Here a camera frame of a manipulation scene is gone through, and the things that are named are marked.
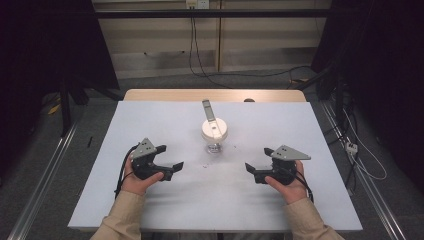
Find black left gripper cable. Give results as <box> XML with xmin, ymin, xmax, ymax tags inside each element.
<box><xmin>113</xmin><ymin>144</ymin><xmax>140</xmax><ymax>200</ymax></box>

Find black horizontal bar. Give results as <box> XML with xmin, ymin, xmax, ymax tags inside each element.
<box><xmin>94</xmin><ymin>8</ymin><xmax>334</xmax><ymax>20</ymax></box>

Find person's left hand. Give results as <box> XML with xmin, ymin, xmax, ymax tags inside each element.
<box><xmin>120</xmin><ymin>162</ymin><xmax>165</xmax><ymax>197</ymax></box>

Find wooden table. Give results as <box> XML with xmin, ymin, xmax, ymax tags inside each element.
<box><xmin>123</xmin><ymin>88</ymin><xmax>307</xmax><ymax>103</ymax></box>

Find person's right hand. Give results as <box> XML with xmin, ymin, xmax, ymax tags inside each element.
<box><xmin>264</xmin><ymin>160</ymin><xmax>310</xmax><ymax>205</ymax></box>

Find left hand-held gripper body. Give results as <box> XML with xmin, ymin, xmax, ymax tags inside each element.
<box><xmin>130</xmin><ymin>137</ymin><xmax>175</xmax><ymax>183</ymax></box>

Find white wall socket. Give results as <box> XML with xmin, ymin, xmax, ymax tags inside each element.
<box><xmin>185</xmin><ymin>0</ymin><xmax>211</xmax><ymax>10</ymax></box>

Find black floor cable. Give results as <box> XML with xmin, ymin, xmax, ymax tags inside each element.
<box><xmin>199</xmin><ymin>65</ymin><xmax>315</xmax><ymax>80</ymax></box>

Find black hanging cables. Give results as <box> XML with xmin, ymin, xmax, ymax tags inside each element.
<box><xmin>188</xmin><ymin>7</ymin><xmax>234</xmax><ymax>90</ymax></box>

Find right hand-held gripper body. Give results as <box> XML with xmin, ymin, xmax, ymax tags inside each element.
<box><xmin>254</xmin><ymin>144</ymin><xmax>312</xmax><ymax>187</ymax></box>

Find metal floor rail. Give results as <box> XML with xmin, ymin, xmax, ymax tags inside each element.
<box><xmin>6</xmin><ymin>122</ymin><xmax>80</xmax><ymax>240</ymax></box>
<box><xmin>320</xmin><ymin>100</ymin><xmax>407</xmax><ymax>240</ymax></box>

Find tangle of black cables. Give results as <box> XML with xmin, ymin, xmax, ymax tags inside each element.
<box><xmin>326</xmin><ymin>96</ymin><xmax>361</xmax><ymax>189</ymax></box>

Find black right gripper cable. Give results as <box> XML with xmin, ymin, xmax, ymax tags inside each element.
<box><xmin>292</xmin><ymin>170</ymin><xmax>315</xmax><ymax>204</ymax></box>

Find white table board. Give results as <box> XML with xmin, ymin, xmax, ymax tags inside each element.
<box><xmin>67</xmin><ymin>100</ymin><xmax>364</xmax><ymax>234</ymax></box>

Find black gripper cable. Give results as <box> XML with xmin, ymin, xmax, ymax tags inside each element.
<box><xmin>292</xmin><ymin>170</ymin><xmax>315</xmax><ymax>204</ymax></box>
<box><xmin>113</xmin><ymin>144</ymin><xmax>140</xmax><ymax>200</ymax></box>

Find wooden wall post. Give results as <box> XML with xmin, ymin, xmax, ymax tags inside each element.
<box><xmin>214</xmin><ymin>0</ymin><xmax>223</xmax><ymax>73</ymax></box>

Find white floor cable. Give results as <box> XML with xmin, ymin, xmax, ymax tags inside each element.
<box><xmin>342</xmin><ymin>109</ymin><xmax>388</xmax><ymax>182</ymax></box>

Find black metal stand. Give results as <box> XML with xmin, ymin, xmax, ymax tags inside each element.
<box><xmin>57</xmin><ymin>74</ymin><xmax>124</xmax><ymax>138</ymax></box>

